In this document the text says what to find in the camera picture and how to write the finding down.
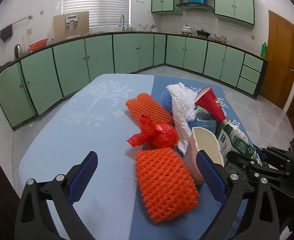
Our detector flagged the green milk carton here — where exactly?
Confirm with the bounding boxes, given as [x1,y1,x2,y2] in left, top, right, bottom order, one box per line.
[217,119,262,166]

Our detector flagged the white paper cup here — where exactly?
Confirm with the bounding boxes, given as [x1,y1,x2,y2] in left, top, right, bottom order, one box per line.
[183,127,224,185]

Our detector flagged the orange foam net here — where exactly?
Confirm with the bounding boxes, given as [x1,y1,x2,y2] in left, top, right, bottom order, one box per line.
[136,148,200,223]
[125,93,174,125]

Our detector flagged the red paper cone box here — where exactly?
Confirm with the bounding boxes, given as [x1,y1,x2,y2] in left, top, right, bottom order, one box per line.
[195,86,226,123]

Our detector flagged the white plastic bag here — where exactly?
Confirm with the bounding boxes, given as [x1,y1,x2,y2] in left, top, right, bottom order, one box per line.
[166,82,197,155]

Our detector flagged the red plastic bag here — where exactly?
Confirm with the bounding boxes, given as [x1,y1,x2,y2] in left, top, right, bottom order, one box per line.
[127,115,179,150]

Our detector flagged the blue plastic bag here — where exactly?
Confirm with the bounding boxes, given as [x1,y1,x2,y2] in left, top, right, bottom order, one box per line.
[160,90,172,114]

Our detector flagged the blue milk carton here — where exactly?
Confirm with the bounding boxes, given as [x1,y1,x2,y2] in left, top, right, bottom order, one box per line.
[187,111,217,134]

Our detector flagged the green lower kitchen cabinets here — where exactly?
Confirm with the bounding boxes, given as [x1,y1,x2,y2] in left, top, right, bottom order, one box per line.
[0,32,268,128]

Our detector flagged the kitchen faucet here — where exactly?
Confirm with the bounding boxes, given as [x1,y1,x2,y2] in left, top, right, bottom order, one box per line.
[119,15,125,31]

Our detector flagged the blue patterned tablecloth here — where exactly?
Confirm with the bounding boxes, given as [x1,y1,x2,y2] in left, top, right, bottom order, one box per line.
[18,73,253,240]

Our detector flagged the green bottle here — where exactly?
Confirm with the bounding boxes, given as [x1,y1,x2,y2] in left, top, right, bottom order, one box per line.
[260,42,268,58]

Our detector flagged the brown wooden door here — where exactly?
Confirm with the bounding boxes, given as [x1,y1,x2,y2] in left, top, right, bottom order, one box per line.
[260,11,294,109]

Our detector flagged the black wok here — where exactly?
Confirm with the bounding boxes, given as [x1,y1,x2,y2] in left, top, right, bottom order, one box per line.
[196,29,210,38]

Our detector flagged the steel kettle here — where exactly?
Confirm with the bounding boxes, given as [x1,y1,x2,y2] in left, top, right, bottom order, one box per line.
[14,44,23,59]

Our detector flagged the white cooking pot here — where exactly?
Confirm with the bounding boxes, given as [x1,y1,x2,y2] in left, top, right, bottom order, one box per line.
[181,25,192,36]

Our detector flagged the red basin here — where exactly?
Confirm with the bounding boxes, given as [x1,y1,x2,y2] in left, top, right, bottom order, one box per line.
[28,38,48,52]

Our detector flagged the range hood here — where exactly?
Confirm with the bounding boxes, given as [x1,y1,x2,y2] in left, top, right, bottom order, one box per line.
[176,2,215,14]

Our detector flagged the dark hanging towel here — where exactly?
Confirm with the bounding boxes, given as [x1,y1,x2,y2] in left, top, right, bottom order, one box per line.
[0,24,12,42]

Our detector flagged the wooden cutting board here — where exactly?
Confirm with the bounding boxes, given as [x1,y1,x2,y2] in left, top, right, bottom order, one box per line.
[53,11,90,42]

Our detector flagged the white window blind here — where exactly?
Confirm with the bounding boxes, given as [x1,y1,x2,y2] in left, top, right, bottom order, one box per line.
[61,0,131,27]

